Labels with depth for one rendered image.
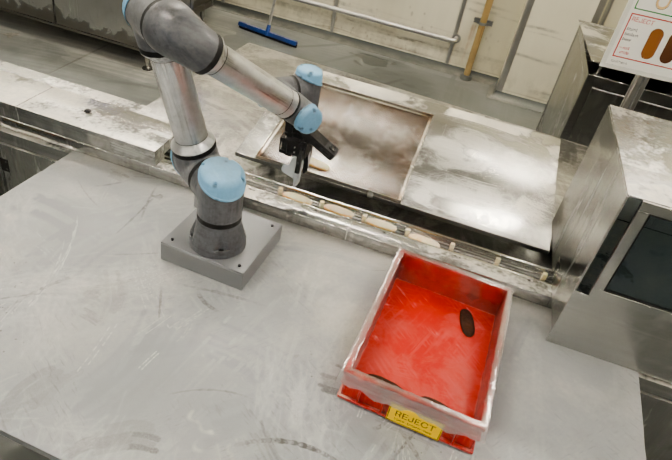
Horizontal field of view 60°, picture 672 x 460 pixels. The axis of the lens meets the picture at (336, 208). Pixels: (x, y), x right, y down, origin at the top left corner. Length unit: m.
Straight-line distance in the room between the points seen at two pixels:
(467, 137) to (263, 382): 1.23
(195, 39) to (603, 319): 1.18
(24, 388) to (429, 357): 0.91
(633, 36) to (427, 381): 1.40
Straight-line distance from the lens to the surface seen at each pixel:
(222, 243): 1.54
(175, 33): 1.25
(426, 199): 1.90
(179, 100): 1.45
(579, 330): 1.67
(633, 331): 1.67
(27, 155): 2.24
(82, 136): 2.04
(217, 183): 1.44
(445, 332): 1.58
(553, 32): 5.04
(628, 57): 2.31
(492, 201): 1.97
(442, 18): 5.37
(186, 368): 1.39
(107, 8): 4.57
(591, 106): 3.36
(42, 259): 1.68
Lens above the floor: 1.92
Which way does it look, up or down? 36 degrees down
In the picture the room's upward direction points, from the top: 12 degrees clockwise
